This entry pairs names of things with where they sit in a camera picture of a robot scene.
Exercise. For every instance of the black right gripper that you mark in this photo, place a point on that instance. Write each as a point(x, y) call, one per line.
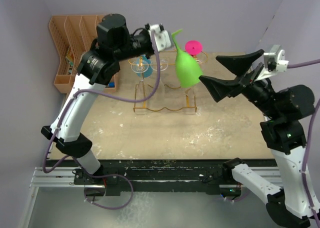
point(219, 87)

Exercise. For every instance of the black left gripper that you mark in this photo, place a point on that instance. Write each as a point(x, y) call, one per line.
point(146, 33)

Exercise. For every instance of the clear wine glass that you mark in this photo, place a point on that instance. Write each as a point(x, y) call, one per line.
point(163, 66)
point(192, 88)
point(140, 69)

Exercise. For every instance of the blue plastic wine glass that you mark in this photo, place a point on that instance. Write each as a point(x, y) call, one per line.
point(146, 68)

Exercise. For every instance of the green plastic wine glass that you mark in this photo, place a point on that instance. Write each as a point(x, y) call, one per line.
point(181, 61)

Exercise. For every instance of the pink plastic wine glass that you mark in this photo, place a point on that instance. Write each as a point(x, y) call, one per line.
point(193, 47)

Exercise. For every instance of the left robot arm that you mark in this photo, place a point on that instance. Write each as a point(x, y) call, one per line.
point(113, 44)

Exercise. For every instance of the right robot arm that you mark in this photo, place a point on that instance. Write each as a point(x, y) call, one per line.
point(294, 203)

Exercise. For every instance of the peach plastic desk organizer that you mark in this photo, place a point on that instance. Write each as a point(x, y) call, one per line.
point(72, 36)

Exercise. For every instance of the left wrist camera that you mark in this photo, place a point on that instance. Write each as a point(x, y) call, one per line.
point(163, 38)

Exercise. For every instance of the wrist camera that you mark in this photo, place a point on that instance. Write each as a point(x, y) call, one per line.
point(163, 38)
point(274, 63)

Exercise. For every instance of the gold wire wine glass rack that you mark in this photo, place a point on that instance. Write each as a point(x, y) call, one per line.
point(174, 99)

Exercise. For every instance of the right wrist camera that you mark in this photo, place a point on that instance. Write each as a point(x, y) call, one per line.
point(274, 63)

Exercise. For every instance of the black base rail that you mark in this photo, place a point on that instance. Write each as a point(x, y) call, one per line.
point(156, 175)

